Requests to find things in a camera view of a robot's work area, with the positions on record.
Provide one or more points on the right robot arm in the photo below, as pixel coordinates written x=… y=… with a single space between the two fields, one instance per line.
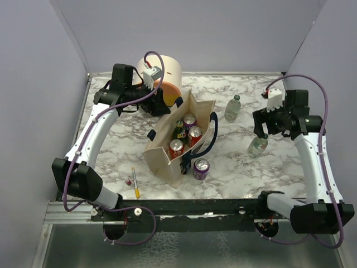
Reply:
x=324 y=204

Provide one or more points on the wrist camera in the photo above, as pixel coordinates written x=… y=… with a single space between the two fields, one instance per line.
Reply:
x=150 y=75
x=274 y=99

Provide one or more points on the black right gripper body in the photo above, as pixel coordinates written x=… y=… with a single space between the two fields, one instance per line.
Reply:
x=275 y=119

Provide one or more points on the cream canvas tote bag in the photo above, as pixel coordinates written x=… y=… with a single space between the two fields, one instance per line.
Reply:
x=156 y=153

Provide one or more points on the red cola can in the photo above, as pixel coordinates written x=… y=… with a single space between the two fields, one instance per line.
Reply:
x=194 y=135
x=176 y=148

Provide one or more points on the green glass bottle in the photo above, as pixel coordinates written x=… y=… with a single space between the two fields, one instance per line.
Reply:
x=180 y=132

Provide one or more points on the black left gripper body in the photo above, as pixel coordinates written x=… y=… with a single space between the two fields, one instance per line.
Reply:
x=150 y=105

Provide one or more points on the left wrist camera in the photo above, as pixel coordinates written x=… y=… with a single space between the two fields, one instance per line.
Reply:
x=150 y=75

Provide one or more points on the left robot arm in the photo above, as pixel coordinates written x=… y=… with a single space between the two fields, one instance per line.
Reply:
x=74 y=173

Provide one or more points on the black mounting rail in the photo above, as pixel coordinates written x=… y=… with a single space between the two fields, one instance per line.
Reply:
x=187 y=215

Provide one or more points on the clear plastic bottle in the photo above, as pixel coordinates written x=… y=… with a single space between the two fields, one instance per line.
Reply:
x=257 y=146

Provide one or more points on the yellow capped pen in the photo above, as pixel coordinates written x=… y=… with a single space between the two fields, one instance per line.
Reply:
x=137 y=193

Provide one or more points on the round drawer storage box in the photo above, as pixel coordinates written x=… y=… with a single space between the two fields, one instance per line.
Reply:
x=172 y=82

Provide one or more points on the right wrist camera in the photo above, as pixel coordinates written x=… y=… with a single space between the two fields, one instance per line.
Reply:
x=274 y=99

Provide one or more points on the purple soda can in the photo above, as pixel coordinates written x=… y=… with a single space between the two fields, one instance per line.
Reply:
x=189 y=121
x=201 y=169

